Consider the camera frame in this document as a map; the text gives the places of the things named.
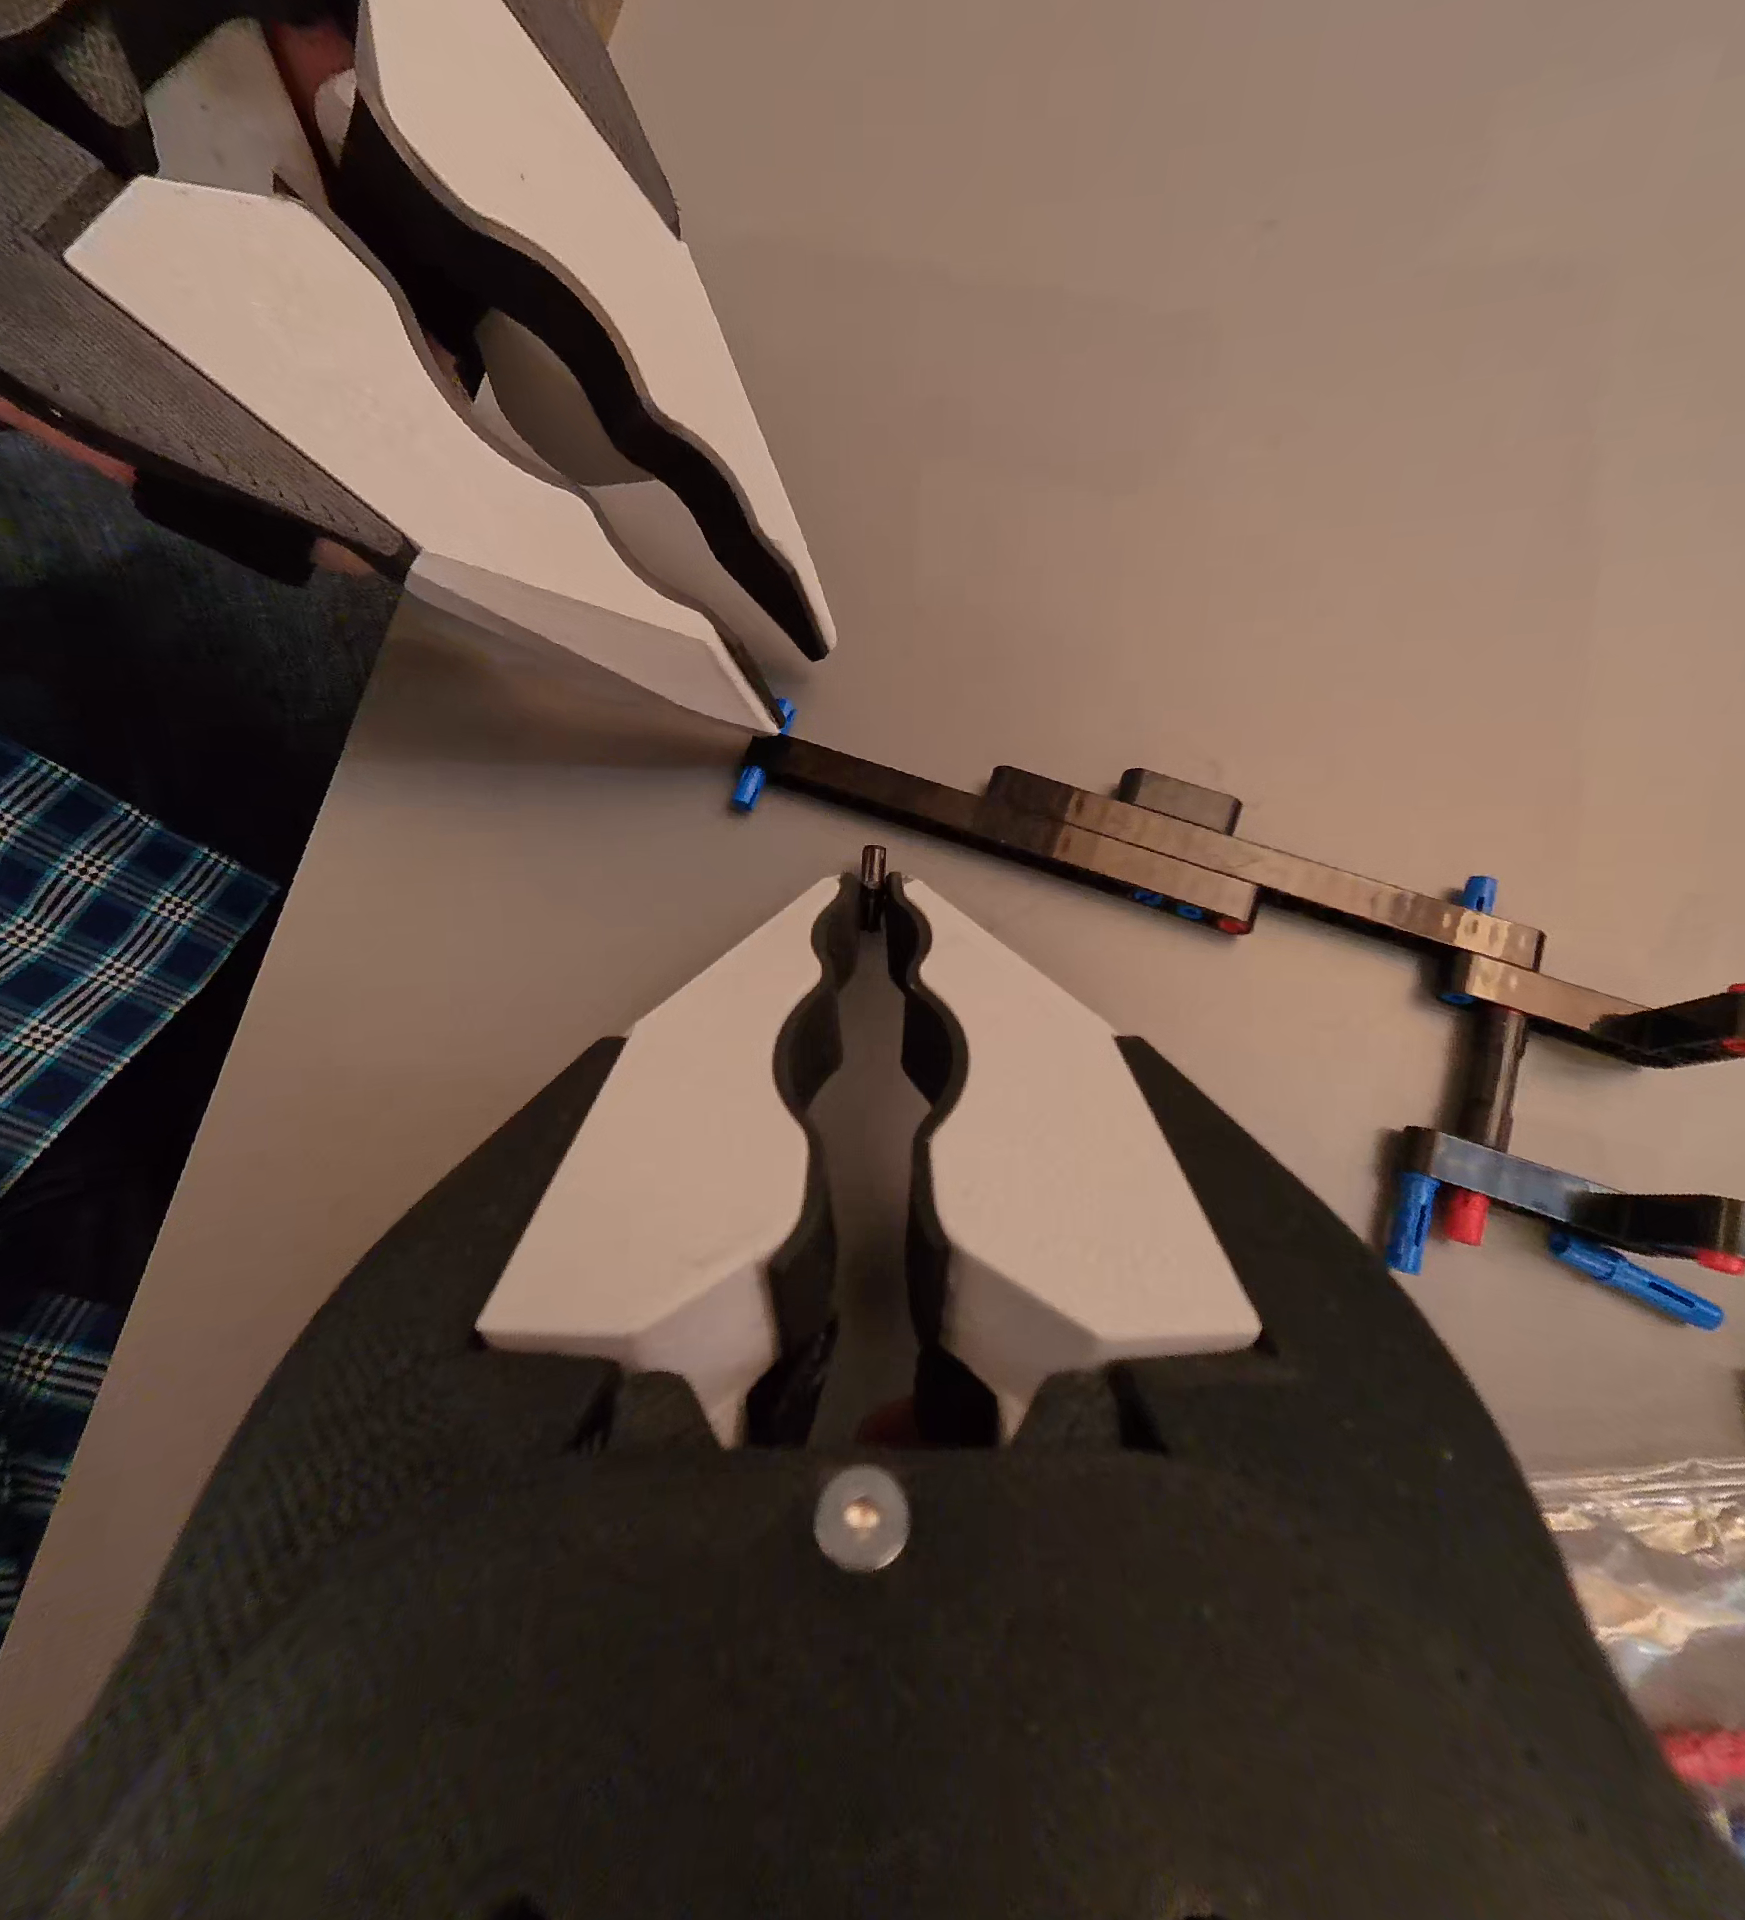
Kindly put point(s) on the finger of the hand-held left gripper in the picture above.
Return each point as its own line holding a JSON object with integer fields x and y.
{"x": 286, "y": 345}
{"x": 617, "y": 331}

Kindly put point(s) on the dark blue clothing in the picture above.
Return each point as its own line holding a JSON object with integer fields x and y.
{"x": 93, "y": 646}

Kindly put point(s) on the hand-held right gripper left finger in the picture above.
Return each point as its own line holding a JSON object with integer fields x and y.
{"x": 633, "y": 1199}

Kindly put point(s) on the small black pin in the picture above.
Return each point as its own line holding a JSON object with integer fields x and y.
{"x": 874, "y": 877}

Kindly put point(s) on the blue brick pin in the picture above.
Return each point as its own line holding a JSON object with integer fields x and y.
{"x": 1638, "y": 1285}

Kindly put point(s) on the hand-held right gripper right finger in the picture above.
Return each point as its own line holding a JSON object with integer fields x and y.
{"x": 1083, "y": 1199}

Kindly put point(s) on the black brick beam assembly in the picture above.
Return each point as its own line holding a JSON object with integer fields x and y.
{"x": 1111, "y": 856}

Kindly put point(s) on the clear bag of brick parts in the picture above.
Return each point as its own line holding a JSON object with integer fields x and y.
{"x": 1684, "y": 1574}

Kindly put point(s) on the blue plaid clothing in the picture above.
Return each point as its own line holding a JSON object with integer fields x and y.
{"x": 32, "y": 960}

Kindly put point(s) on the grey desk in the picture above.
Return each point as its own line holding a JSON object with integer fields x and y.
{"x": 1262, "y": 451}

